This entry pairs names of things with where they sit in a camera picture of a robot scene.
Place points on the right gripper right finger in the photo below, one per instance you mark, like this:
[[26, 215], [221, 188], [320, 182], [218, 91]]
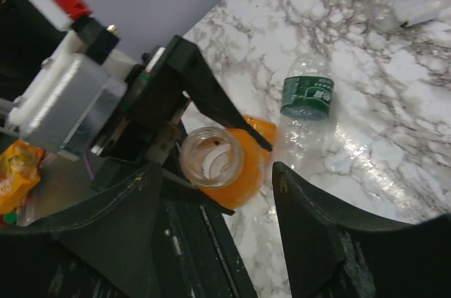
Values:
[[334, 249]]

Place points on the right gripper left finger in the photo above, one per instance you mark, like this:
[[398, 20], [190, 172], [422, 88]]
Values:
[[111, 232]]

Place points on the clear bottle green label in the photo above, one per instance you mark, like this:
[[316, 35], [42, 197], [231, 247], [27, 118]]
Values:
[[306, 99]]

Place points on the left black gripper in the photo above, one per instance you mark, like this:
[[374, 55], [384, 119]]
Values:
[[145, 126]]

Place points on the orange snack packet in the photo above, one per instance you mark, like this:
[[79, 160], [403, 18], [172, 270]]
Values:
[[20, 164]]

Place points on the clear bottle black cap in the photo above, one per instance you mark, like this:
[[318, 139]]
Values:
[[388, 15]]

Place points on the black aluminium base frame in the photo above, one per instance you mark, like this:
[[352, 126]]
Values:
[[195, 255]]

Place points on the orange juice bottle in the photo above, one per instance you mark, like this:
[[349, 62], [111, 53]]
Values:
[[226, 164]]

